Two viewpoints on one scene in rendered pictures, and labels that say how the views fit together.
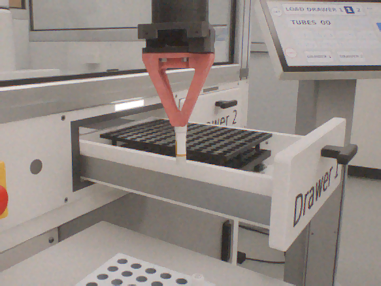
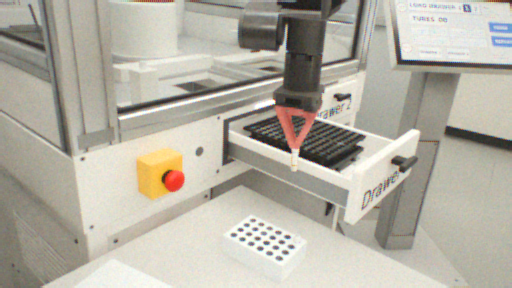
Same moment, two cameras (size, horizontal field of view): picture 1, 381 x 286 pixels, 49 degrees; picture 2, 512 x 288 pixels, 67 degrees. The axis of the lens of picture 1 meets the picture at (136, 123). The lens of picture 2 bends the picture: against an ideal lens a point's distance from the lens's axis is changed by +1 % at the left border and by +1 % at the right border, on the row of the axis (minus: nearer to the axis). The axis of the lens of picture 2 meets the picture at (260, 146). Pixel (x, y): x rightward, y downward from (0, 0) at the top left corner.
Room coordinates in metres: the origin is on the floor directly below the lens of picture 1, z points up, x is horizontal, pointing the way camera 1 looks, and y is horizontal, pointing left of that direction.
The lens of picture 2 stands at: (-0.16, 0.00, 1.21)
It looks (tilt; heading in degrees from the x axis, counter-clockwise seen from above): 24 degrees down; 1
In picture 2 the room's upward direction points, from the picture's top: 4 degrees clockwise
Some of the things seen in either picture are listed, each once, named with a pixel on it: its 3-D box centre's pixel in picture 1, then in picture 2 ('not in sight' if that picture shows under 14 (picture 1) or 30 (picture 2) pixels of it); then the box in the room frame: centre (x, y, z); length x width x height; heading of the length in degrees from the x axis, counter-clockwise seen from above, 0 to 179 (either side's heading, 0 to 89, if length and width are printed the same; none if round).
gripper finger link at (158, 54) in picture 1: (180, 80); (298, 119); (0.43, -0.05, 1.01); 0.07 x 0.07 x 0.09; 76
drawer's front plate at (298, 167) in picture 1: (313, 171); (385, 171); (0.54, -0.24, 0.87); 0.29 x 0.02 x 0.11; 143
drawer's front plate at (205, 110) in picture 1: (213, 116); (331, 104); (0.97, -0.18, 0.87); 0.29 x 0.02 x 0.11; 143
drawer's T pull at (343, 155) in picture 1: (337, 152); (402, 161); (0.52, -0.26, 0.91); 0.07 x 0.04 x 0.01; 143
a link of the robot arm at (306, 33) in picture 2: not in sight; (301, 34); (0.43, -0.04, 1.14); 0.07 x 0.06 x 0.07; 80
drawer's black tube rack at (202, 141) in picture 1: (186, 152); (303, 143); (0.66, -0.08, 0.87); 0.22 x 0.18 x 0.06; 53
